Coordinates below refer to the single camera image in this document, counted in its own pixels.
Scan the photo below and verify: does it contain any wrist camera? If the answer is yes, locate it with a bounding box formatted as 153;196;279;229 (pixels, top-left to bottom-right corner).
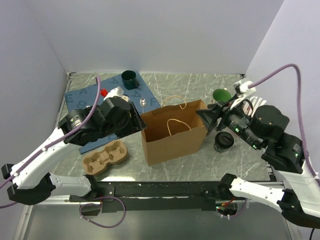
230;77;256;110
100;86;130;102

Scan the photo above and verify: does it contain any brown paper bag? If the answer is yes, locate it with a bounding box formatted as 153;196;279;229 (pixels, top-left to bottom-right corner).
141;99;208;166

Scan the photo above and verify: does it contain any cardboard cup carrier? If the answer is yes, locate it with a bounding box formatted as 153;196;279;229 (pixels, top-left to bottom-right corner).
82;140;128;176

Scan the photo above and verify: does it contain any white mug green inside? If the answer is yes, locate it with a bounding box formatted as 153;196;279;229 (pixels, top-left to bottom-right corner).
212;88;232;103

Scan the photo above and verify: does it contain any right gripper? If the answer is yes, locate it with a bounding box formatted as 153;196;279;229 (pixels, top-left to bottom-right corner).
193;92;261;148

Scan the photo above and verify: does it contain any dark green mug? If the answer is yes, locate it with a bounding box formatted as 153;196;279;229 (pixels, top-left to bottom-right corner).
121;70;140;90

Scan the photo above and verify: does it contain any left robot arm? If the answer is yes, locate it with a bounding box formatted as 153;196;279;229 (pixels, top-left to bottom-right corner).
1;96;147;206

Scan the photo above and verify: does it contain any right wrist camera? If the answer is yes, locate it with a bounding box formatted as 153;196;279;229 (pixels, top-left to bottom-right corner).
230;77;256;110

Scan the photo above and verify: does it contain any black plastic lid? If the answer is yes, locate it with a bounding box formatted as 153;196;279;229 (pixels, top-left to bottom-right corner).
215;131;234;149

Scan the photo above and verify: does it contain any silver spoon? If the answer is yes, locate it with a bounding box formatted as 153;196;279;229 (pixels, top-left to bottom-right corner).
139;98;147;113

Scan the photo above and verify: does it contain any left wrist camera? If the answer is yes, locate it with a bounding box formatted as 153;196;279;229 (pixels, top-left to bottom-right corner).
100;86;130;102

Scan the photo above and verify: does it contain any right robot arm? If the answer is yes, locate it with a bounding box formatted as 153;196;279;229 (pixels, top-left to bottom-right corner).
196;103;320;229

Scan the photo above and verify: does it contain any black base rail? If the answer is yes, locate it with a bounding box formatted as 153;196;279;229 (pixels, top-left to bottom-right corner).
68;179;251;213

